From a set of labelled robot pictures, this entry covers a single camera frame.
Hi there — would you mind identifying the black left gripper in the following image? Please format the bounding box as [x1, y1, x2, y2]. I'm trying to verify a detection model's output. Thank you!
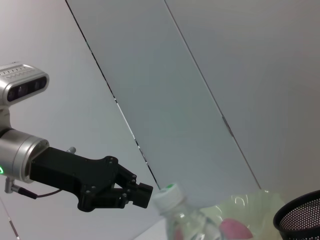
[29, 146, 154, 213]

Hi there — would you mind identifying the black mesh pen holder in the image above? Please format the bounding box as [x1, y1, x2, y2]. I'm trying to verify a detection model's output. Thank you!
[272, 189, 320, 240]

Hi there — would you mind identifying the thin black left gripper cable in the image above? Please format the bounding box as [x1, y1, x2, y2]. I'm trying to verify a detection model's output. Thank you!
[4, 176, 62, 200]

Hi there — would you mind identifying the pink peach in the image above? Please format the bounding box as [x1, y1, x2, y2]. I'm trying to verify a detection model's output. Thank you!
[219, 218, 254, 240]

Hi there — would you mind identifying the white backdrop board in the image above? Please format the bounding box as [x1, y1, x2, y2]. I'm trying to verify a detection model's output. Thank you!
[0, 0, 163, 240]
[164, 0, 320, 201]
[66, 0, 262, 208]

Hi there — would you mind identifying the pale green glass fruit plate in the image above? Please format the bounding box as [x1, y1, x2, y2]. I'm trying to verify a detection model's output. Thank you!
[199, 189, 288, 240]

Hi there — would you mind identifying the clear green label water bottle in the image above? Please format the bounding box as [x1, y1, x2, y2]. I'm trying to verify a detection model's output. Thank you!
[152, 183, 226, 240]

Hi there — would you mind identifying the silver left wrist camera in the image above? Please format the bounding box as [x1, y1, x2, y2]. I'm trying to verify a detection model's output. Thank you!
[0, 61, 50, 118]

